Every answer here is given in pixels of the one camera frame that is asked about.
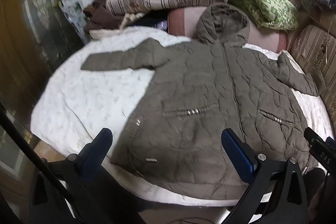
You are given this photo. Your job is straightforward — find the beige striped sofa cushion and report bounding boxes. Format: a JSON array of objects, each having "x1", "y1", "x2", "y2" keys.
[{"x1": 288, "y1": 25, "x2": 336, "y2": 115}]

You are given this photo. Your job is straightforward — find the olive quilted hooded jacket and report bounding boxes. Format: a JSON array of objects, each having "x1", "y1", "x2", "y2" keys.
[{"x1": 81, "y1": 3, "x2": 319, "y2": 200}]

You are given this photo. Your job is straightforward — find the cream leaf print cloth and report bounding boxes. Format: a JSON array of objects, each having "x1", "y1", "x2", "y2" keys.
[{"x1": 119, "y1": 12, "x2": 145, "y2": 30}]

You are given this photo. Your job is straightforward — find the dark cloth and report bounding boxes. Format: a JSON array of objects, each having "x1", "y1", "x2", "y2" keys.
[{"x1": 131, "y1": 16, "x2": 168, "y2": 30}]

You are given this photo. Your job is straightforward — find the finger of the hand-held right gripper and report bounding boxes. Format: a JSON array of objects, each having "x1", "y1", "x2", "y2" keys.
[{"x1": 304, "y1": 127, "x2": 324, "y2": 147}]

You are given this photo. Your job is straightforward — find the brown garment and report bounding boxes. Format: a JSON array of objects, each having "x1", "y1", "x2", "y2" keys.
[{"x1": 83, "y1": 0, "x2": 126, "y2": 31}]

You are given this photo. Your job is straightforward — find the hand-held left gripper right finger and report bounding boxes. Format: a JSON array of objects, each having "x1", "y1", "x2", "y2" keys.
[{"x1": 221, "y1": 128, "x2": 308, "y2": 224}]

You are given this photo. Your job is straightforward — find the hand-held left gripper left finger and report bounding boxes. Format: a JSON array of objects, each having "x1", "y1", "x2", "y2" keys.
[{"x1": 28, "y1": 128, "x2": 147, "y2": 224}]

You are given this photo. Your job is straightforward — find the pink quilted cushion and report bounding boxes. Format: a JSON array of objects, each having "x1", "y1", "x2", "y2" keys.
[{"x1": 168, "y1": 6, "x2": 288, "y2": 52}]

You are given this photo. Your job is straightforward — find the black cable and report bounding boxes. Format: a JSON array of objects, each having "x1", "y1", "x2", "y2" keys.
[{"x1": 0, "y1": 103, "x2": 146, "y2": 224}]

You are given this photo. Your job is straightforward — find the wooden wardrobe door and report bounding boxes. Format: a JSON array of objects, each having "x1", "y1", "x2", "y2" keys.
[{"x1": 0, "y1": 0, "x2": 84, "y2": 125}]

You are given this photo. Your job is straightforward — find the white leaf print bedsheet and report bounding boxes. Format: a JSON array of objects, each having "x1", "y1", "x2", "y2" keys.
[{"x1": 30, "y1": 26, "x2": 335, "y2": 207}]

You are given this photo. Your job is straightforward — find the white green print plastic bag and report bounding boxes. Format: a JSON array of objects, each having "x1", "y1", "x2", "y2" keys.
[{"x1": 58, "y1": 0, "x2": 88, "y2": 44}]

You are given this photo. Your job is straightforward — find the green patterned blanket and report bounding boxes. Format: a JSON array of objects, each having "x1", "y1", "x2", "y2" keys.
[{"x1": 219, "y1": 0, "x2": 299, "y2": 30}]

